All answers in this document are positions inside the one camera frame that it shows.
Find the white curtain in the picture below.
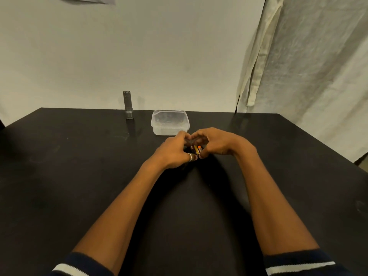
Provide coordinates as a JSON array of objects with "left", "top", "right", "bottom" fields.
[{"left": 235, "top": 0, "right": 368, "bottom": 165}]

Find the person's right forearm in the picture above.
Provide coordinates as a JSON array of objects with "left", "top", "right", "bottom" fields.
[{"left": 234, "top": 146, "right": 320, "bottom": 256}]

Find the person's left hand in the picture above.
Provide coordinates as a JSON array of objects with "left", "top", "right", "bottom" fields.
[{"left": 145, "top": 130, "right": 199, "bottom": 171}]

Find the navy striped sweater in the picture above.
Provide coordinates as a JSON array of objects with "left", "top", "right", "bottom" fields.
[{"left": 50, "top": 248, "right": 354, "bottom": 276}]

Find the clear plastic container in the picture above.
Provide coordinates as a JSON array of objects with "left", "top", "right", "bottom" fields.
[{"left": 150, "top": 109, "right": 191, "bottom": 136}]

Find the person's right hand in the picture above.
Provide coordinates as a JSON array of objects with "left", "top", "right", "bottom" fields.
[{"left": 186, "top": 126, "right": 257, "bottom": 159}]

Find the person's left forearm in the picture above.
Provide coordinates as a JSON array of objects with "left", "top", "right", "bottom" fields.
[{"left": 72, "top": 162, "right": 167, "bottom": 276}]

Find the grey metal flashlight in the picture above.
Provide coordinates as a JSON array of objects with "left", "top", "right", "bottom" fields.
[{"left": 123, "top": 90, "right": 135, "bottom": 120}]

